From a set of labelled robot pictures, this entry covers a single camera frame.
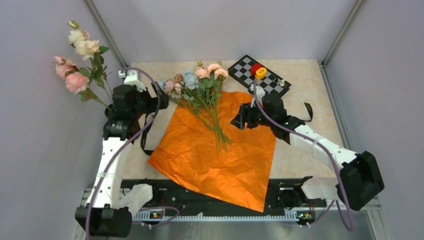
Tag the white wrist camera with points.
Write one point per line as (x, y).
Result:
(257, 93)
(131, 77)

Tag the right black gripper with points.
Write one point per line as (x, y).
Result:
(244, 116)

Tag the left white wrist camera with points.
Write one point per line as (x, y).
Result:
(131, 77)

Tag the red round toy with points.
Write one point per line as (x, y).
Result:
(254, 68)

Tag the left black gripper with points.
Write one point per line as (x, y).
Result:
(152, 101)

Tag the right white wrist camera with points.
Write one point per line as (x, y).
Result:
(257, 93)

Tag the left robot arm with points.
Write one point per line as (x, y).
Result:
(104, 214)

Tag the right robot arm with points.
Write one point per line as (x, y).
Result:
(358, 178)

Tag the black white chessboard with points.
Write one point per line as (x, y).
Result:
(240, 71)

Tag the black cylindrical vase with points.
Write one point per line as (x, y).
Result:
(108, 112)

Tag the yellow ring toy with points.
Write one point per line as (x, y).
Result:
(261, 73)

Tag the orange paper flower bouquet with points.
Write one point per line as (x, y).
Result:
(199, 91)

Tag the orange wrapping paper sheet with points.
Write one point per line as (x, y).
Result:
(187, 153)

